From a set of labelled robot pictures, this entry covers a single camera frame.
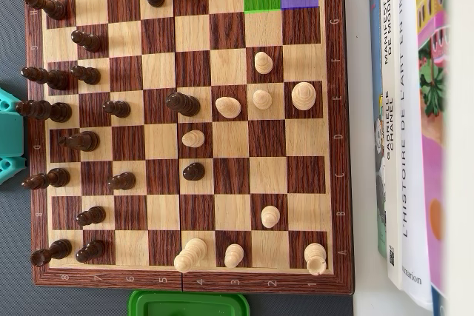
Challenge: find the light wooden bishop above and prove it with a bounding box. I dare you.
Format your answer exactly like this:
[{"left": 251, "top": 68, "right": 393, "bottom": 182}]
[{"left": 215, "top": 96, "right": 242, "bottom": 118}]

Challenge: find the wooden chessboard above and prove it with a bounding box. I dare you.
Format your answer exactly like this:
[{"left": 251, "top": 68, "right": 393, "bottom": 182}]
[{"left": 24, "top": 0, "right": 355, "bottom": 297}]

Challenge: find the white rook right middle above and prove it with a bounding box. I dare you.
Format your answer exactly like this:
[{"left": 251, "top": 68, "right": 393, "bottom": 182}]
[{"left": 291, "top": 81, "right": 317, "bottom": 112}]

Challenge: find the light wooden queen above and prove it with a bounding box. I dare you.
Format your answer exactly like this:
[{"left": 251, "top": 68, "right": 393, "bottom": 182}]
[{"left": 173, "top": 237, "right": 208, "bottom": 273}]

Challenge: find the light wooden rook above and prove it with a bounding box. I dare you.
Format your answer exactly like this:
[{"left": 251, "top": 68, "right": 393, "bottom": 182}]
[{"left": 304, "top": 242, "right": 328, "bottom": 277}]

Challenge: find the dark wooden knight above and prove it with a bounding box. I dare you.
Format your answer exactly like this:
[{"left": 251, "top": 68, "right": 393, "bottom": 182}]
[{"left": 58, "top": 130, "right": 101, "bottom": 152}]

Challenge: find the blue illustrated children's book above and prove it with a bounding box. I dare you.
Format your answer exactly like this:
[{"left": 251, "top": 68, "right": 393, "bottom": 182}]
[{"left": 367, "top": 0, "right": 390, "bottom": 258}]

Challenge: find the white Gabrielle Chanel book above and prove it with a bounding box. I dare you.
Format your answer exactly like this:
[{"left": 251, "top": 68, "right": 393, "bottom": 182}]
[{"left": 377, "top": 0, "right": 405, "bottom": 290}]

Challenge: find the green plastic container lid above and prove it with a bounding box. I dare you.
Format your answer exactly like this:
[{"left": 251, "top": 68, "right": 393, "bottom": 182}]
[{"left": 127, "top": 289, "right": 250, "bottom": 316}]

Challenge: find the white art history book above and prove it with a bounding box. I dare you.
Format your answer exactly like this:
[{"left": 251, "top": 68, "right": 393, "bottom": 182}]
[{"left": 393, "top": 0, "right": 435, "bottom": 312}]

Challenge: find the dark wooden bishop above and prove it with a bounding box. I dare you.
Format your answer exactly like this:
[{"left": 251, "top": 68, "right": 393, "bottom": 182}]
[
  {"left": 21, "top": 66, "right": 71, "bottom": 91},
  {"left": 21, "top": 167, "right": 71, "bottom": 190}
]

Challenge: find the dark wooden king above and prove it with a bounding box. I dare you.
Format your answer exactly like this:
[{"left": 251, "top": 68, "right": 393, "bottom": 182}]
[{"left": 16, "top": 99, "right": 73, "bottom": 124}]

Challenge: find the colourful pink puzzle box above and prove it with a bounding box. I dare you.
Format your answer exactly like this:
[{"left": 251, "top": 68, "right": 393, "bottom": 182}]
[{"left": 413, "top": 0, "right": 451, "bottom": 316}]

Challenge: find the dark wooden rook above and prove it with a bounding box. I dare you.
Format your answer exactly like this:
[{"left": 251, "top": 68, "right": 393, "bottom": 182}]
[
  {"left": 24, "top": 0, "right": 70, "bottom": 21},
  {"left": 30, "top": 238, "right": 73, "bottom": 267}
]

